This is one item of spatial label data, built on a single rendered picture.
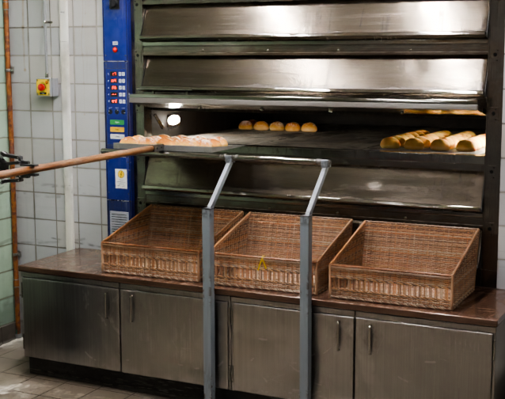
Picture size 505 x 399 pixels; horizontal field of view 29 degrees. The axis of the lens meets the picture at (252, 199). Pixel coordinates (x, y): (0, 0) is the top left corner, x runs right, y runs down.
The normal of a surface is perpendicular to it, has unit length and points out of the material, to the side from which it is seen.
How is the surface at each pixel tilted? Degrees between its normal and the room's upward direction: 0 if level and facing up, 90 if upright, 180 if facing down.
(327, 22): 70
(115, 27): 90
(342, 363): 90
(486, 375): 90
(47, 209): 90
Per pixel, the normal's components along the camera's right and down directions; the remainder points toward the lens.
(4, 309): 0.90, 0.06
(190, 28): -0.42, -0.22
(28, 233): -0.44, 0.13
